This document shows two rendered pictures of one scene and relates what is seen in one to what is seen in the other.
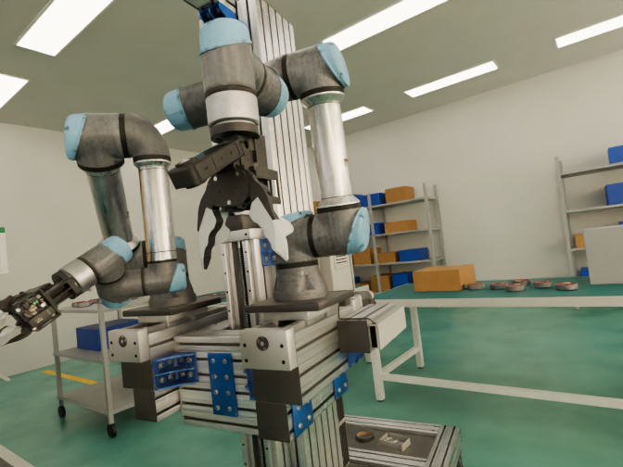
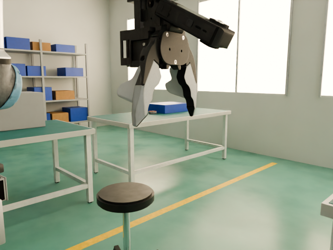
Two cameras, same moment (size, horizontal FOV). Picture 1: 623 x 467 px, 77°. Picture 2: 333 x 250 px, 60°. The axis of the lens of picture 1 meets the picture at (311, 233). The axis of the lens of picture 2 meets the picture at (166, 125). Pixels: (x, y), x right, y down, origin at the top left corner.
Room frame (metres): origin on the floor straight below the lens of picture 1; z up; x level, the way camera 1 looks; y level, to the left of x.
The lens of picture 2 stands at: (0.49, 0.54, 1.22)
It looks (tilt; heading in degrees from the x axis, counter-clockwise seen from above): 9 degrees down; 279
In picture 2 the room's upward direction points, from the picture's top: straight up
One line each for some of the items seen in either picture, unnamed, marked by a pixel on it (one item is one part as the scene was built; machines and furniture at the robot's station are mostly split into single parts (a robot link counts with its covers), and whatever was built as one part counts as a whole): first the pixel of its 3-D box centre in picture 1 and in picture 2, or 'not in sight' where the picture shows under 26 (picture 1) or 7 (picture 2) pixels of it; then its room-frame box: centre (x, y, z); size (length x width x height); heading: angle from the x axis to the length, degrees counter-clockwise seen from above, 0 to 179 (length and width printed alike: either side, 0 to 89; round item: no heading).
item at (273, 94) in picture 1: (250, 91); not in sight; (0.67, 0.08, 1.45); 0.11 x 0.11 x 0.08; 70
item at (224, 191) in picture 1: (242, 170); (155, 30); (0.58, 0.09, 1.29); 0.09 x 0.08 x 0.12; 152
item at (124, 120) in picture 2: not in sight; (165, 139); (1.16, -3.40, 0.38); 1.90 x 0.90 x 0.75; 53
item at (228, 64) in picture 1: (228, 65); not in sight; (0.57, 0.09, 1.45); 0.09 x 0.08 x 0.11; 160
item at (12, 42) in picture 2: not in sight; (15, 44); (4.36, -4.72, 1.89); 0.42 x 0.42 x 0.22; 53
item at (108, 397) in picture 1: (116, 350); not in sight; (3.29, 1.72, 0.51); 1.01 x 0.60 x 1.01; 53
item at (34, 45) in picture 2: not in sight; (38, 47); (4.10, -5.09, 1.87); 0.40 x 0.36 x 0.17; 142
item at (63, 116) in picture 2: not in sight; (56, 117); (3.92, -5.33, 0.39); 0.40 x 0.36 x 0.21; 142
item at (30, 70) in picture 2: not in sight; (33, 71); (4.17, -4.97, 1.38); 0.42 x 0.36 x 0.20; 141
